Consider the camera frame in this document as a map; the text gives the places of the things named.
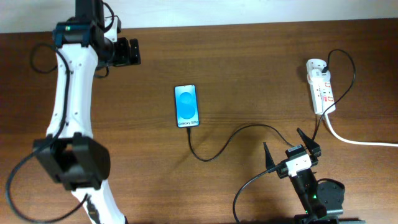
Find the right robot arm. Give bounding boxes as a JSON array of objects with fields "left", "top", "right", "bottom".
[{"left": 264, "top": 129, "right": 345, "bottom": 223}]

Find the black USB charging cable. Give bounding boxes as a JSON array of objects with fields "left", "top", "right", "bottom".
[{"left": 186, "top": 49, "right": 357, "bottom": 162}]

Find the white power strip cord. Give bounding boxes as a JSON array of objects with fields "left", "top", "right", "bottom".
[{"left": 324, "top": 113, "right": 398, "bottom": 147}]

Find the white power strip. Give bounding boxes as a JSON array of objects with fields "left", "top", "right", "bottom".
[{"left": 306, "top": 58, "right": 336, "bottom": 115}]

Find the blue Samsung smartphone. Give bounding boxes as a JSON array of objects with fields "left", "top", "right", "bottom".
[{"left": 174, "top": 85, "right": 200, "bottom": 128}]

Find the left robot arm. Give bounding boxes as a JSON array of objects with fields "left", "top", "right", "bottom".
[{"left": 33, "top": 1, "right": 141, "bottom": 223}]

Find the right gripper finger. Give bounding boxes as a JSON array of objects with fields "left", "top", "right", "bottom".
[
  {"left": 263, "top": 142, "right": 276, "bottom": 170},
  {"left": 297, "top": 128, "right": 321, "bottom": 157}
]

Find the white charger plug adapter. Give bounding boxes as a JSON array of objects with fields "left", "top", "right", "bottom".
[{"left": 307, "top": 68, "right": 330, "bottom": 85}]

